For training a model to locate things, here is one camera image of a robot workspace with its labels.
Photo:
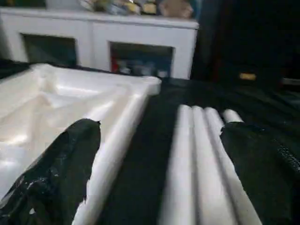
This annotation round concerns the white glass door cabinet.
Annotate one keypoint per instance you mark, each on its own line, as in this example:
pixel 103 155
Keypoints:
pixel 93 35

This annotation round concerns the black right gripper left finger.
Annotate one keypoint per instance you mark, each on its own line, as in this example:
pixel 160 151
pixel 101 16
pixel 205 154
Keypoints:
pixel 54 175

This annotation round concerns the black work mat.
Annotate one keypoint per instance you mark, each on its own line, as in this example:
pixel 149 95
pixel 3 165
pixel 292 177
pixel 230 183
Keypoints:
pixel 145 140

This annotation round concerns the white plastic table leg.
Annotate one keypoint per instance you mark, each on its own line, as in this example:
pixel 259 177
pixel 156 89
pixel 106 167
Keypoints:
pixel 181 152
pixel 207 159
pixel 214 122
pixel 232 116

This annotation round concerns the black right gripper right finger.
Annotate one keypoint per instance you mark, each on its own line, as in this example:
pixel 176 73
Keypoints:
pixel 264 173

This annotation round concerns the small yellow label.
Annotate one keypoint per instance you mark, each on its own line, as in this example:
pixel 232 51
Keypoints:
pixel 247 76

